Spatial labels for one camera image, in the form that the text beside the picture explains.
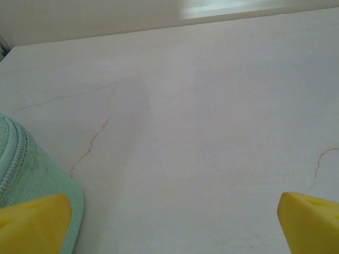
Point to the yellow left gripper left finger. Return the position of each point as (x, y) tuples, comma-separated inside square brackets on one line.
[(31, 227)]

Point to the mint green zip pouch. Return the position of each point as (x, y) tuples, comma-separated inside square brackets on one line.
[(39, 172)]

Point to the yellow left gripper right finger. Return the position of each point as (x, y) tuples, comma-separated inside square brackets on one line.
[(312, 227)]

